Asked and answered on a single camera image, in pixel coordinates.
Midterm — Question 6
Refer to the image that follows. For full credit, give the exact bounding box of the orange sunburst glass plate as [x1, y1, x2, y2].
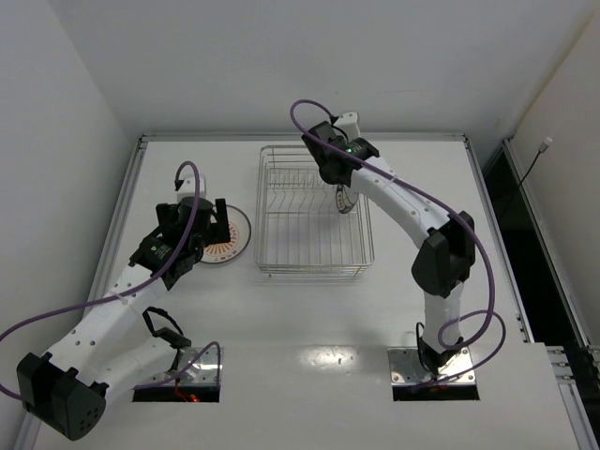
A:
[200, 204, 252, 265]

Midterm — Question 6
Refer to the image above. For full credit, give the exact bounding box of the dark green rimmed plate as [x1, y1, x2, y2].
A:
[336, 184, 360, 215]

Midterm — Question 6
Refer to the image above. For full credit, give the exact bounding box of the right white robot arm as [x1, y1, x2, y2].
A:
[302, 122, 475, 376]

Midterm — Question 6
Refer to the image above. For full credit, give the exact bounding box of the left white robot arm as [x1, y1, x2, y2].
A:
[16, 197, 231, 441]

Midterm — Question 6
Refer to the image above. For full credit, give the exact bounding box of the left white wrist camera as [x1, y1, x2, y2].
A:
[176, 172, 206, 203]

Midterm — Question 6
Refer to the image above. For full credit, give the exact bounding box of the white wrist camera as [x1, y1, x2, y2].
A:
[176, 172, 206, 203]
[333, 112, 361, 141]

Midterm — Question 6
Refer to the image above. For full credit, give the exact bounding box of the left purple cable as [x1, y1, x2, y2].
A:
[0, 160, 222, 400]

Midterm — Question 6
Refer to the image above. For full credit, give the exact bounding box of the purple cable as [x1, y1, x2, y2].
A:
[0, 160, 222, 400]
[289, 98, 507, 391]

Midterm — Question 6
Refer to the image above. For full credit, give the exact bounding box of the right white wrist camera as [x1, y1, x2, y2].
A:
[333, 112, 361, 141]

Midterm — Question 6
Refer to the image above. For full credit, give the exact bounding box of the steel wire dish rack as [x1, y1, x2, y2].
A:
[254, 145, 375, 278]

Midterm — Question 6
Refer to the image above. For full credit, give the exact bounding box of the left steel base plate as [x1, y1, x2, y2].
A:
[141, 347, 222, 388]

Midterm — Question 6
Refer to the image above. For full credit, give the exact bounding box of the steel base plate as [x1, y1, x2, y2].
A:
[387, 347, 476, 387]
[141, 347, 222, 388]

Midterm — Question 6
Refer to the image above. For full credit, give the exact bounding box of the black wall cable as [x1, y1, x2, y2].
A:
[517, 149, 545, 189]

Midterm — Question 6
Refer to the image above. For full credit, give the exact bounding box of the white wall plug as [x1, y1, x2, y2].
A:
[538, 137, 552, 154]

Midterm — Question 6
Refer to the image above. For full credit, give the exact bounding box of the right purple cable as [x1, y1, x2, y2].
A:
[289, 98, 507, 391]

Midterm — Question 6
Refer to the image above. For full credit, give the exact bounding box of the right steel base plate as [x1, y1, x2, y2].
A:
[387, 347, 476, 387]

